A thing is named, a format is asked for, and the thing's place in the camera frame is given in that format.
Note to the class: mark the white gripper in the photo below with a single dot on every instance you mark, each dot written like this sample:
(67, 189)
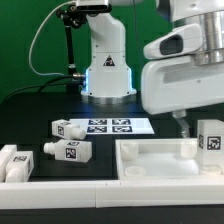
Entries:
(186, 70)

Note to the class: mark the white square table top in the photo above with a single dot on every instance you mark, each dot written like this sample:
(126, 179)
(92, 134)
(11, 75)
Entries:
(166, 159)

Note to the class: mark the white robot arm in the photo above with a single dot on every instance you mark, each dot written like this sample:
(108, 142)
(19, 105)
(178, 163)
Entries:
(108, 77)

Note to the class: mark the white sheet with markers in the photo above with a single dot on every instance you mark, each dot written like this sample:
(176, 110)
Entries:
(103, 126)

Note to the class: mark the white front barrier wall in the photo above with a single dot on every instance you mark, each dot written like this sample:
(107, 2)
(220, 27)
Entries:
(99, 194)

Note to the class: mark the white barrier wall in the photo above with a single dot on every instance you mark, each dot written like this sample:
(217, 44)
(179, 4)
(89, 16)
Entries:
(99, 194)
(5, 155)

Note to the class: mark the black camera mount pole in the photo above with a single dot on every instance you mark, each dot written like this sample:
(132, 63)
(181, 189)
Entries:
(72, 19)

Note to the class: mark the white left barrier wall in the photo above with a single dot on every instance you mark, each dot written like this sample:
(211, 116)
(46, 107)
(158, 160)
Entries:
(5, 155)

